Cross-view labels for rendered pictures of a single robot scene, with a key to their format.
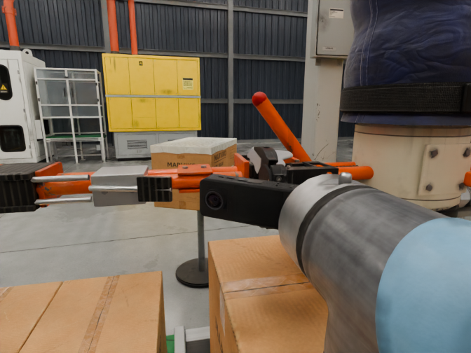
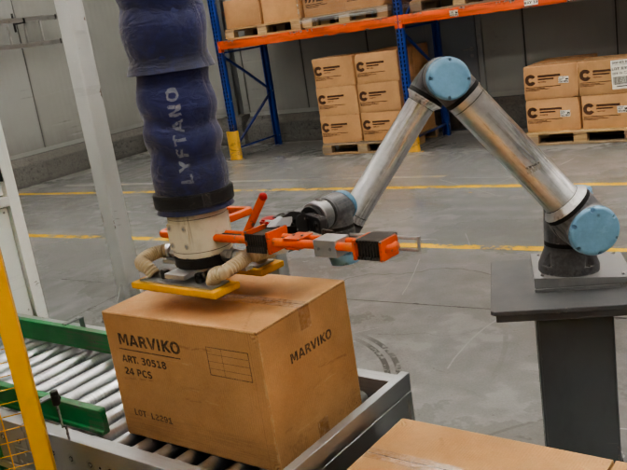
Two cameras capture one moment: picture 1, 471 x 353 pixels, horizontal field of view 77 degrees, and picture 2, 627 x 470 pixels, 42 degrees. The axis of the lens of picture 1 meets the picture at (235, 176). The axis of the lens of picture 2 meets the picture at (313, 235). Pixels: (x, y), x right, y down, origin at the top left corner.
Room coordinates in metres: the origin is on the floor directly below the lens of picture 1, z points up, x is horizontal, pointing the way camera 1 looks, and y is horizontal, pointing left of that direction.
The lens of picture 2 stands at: (1.70, 1.63, 1.67)
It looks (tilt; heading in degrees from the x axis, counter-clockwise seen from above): 15 degrees down; 230
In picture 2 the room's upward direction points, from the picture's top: 9 degrees counter-clockwise
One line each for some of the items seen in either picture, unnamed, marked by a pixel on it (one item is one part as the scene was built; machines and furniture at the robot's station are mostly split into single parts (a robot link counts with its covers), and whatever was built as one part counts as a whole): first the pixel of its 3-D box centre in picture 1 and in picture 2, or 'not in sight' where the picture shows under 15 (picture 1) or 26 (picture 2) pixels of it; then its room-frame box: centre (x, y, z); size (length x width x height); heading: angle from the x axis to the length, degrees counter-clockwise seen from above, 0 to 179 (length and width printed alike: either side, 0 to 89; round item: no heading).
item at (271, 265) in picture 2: not in sight; (229, 259); (0.41, -0.31, 1.03); 0.34 x 0.10 x 0.05; 100
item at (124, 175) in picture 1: (123, 184); (331, 245); (0.42, 0.17, 1.13); 0.07 x 0.07 x 0.04; 10
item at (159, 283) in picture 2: not in sight; (183, 280); (0.60, -0.28, 1.03); 0.34 x 0.10 x 0.05; 100
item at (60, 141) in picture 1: (78, 148); not in sight; (7.13, 3.79, 0.32); 1.25 x 0.52 x 0.63; 106
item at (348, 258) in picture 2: not in sight; (341, 243); (0.14, -0.11, 1.02); 0.12 x 0.09 x 0.12; 49
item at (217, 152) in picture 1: (199, 169); not in sight; (2.08, 0.26, 0.82); 0.60 x 0.40 x 0.40; 165
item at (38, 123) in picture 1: (43, 128); not in sight; (6.95, 4.45, 0.81); 0.58 x 0.12 x 0.42; 16
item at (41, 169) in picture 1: (22, 184); (375, 246); (0.40, 0.30, 1.13); 0.08 x 0.07 x 0.05; 100
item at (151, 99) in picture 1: (155, 109); not in sight; (7.82, 2.06, 1.24); 2.22 x 0.91 x 2.47; 106
